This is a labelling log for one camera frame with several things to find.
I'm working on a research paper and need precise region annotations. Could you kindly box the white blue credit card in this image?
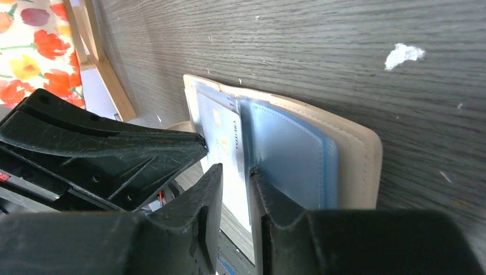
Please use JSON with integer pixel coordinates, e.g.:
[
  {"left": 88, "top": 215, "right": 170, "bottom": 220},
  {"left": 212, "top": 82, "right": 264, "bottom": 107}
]
[{"left": 197, "top": 93, "right": 251, "bottom": 231}]

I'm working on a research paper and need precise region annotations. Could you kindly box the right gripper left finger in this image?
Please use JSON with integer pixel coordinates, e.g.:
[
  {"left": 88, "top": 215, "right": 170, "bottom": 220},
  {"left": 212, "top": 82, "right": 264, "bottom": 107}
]
[{"left": 1, "top": 164, "right": 223, "bottom": 274}]

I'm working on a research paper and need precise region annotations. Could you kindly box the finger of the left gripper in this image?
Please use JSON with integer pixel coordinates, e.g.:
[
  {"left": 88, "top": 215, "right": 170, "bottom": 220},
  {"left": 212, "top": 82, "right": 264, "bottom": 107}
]
[{"left": 1, "top": 89, "right": 207, "bottom": 211}]

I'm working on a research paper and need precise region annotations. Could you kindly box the beige leather card holder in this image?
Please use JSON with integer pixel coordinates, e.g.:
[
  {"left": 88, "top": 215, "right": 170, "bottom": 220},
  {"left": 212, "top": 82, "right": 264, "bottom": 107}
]
[{"left": 167, "top": 73, "right": 383, "bottom": 266}]

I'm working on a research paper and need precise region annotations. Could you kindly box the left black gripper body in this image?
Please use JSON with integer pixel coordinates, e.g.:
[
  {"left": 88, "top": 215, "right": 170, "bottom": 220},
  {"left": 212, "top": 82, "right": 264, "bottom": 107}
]
[{"left": 1, "top": 148, "right": 125, "bottom": 211}]

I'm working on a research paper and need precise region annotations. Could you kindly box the orange floral fabric bag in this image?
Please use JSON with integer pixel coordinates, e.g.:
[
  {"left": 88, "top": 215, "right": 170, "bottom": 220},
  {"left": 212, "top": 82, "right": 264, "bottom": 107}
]
[{"left": 1, "top": 0, "right": 85, "bottom": 108}]

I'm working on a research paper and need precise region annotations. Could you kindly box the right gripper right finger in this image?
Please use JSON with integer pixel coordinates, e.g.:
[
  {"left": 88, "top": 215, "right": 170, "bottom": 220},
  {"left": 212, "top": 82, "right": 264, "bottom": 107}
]
[{"left": 249, "top": 170, "right": 484, "bottom": 274}]

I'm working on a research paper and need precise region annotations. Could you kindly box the wooden clothes rack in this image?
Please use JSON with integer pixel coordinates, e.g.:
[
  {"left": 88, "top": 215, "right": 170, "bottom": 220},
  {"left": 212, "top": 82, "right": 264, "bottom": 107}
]
[{"left": 63, "top": 1, "right": 138, "bottom": 122}]

